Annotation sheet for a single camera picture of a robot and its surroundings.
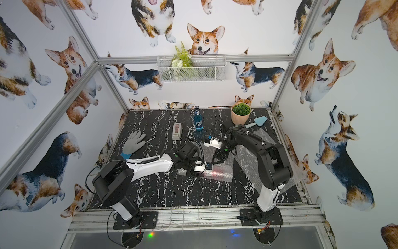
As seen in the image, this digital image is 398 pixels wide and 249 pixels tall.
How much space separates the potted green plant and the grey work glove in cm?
64

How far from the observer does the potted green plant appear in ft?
3.46

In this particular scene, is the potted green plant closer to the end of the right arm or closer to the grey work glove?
the end of the right arm

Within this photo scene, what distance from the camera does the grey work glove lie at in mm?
988

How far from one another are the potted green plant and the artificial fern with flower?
0.41 meters

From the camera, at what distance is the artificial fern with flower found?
32.7 inches

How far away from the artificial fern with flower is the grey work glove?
0.48 meters
